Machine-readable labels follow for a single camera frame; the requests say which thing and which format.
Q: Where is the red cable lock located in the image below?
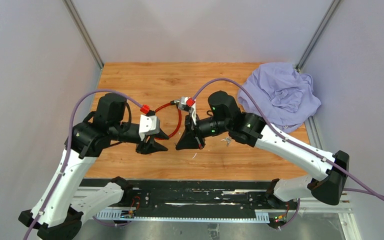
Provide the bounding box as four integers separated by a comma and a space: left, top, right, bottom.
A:
155, 99, 183, 139

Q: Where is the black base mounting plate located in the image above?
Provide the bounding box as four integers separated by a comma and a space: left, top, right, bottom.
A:
100, 179, 300, 220

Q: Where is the lavender crumpled cloth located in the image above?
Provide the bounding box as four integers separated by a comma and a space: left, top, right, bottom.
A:
242, 62, 322, 134

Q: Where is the aluminium frame rail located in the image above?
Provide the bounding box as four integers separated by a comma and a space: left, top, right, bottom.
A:
92, 194, 353, 224

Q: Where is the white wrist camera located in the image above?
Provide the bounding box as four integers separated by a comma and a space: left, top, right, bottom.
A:
177, 96, 197, 125
138, 114, 161, 141

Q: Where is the silver key pair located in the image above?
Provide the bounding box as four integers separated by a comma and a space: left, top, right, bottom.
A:
221, 137, 233, 147

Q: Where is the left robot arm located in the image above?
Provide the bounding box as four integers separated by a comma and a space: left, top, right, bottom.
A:
18, 89, 168, 240

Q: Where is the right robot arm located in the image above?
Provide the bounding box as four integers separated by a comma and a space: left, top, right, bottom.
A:
175, 91, 350, 209

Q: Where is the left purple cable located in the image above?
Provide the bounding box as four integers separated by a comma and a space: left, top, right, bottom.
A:
23, 89, 151, 240

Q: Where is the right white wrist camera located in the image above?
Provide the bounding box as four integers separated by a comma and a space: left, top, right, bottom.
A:
177, 96, 197, 125

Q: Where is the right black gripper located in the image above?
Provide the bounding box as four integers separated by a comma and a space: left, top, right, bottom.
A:
175, 113, 230, 151

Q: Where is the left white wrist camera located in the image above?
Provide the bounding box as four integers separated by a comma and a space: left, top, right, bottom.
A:
138, 114, 161, 141

